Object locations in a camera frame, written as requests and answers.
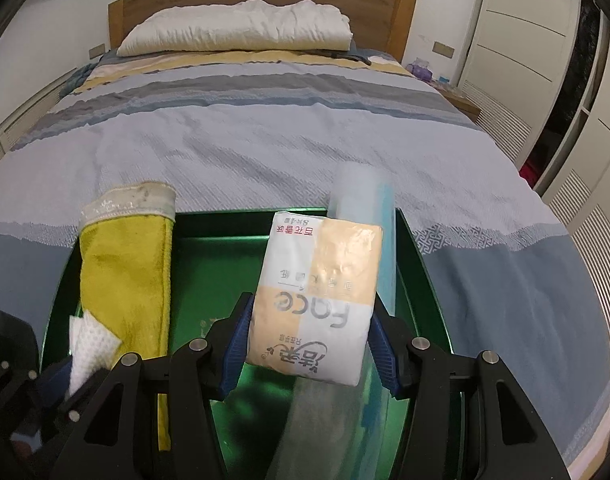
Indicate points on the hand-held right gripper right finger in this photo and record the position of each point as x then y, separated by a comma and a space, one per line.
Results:
382, 355

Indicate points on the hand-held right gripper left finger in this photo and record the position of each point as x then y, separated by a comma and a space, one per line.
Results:
235, 355

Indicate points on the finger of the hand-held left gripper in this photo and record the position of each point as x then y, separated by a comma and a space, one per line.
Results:
52, 380
80, 402

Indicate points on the white cloth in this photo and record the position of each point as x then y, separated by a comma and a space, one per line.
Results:
92, 345

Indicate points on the tissue pack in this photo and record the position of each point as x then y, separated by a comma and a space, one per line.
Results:
315, 300

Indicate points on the green tray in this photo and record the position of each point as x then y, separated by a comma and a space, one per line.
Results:
205, 270

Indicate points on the yellow towel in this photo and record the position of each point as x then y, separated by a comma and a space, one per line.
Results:
125, 280

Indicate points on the light blue plastic pouch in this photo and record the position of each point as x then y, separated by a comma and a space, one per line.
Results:
365, 195

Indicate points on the bed with striped duvet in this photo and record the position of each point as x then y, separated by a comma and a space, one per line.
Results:
285, 135

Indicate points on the red item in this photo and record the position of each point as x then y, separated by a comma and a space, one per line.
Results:
529, 172

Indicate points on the wooden nightstand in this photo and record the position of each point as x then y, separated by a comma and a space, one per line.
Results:
457, 100

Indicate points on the purple items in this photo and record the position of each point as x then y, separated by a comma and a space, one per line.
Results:
420, 69

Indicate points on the grey-blue pillow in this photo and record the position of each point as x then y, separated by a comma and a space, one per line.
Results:
380, 56
107, 54

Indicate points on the white wardrobe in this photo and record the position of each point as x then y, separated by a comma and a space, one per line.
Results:
545, 85

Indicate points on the white pillow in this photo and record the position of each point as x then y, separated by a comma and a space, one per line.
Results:
235, 27

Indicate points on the dark hanging clothes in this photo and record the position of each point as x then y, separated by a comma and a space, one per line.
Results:
575, 85

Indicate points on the wall switch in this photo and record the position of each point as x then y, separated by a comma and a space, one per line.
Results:
443, 48
97, 51

